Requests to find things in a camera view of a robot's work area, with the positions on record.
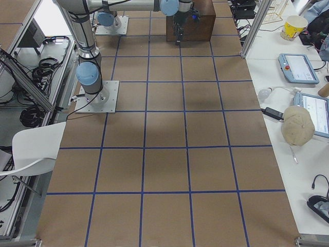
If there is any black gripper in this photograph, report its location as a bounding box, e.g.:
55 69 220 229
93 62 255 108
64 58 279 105
173 11 190 45

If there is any yellow popcorn cup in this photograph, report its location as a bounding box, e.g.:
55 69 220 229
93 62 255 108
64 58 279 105
280 15 308 41

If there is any white light bulb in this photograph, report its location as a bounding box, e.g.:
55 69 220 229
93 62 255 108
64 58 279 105
258 87 273 101

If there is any black power adapter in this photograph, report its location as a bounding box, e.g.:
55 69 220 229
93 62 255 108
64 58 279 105
261 107 284 120

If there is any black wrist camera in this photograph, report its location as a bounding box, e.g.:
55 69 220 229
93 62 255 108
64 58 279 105
190 8 200 23

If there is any blue teach pendant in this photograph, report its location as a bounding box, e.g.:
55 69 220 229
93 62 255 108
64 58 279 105
294 93 328 138
278 54 319 84

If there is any aluminium frame post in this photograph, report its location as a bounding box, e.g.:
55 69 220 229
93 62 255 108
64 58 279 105
240 0 272 58

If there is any dark wooden drawer cabinet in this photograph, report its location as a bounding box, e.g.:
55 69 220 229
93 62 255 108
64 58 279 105
166 1 216 42

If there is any gold wire rack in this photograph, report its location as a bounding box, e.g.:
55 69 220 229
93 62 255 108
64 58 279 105
263 0 289 24

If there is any white chair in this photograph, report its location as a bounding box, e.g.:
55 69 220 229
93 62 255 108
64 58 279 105
1 122 66 177

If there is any beige cap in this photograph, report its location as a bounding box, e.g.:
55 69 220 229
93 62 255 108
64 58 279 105
281 105 315 146

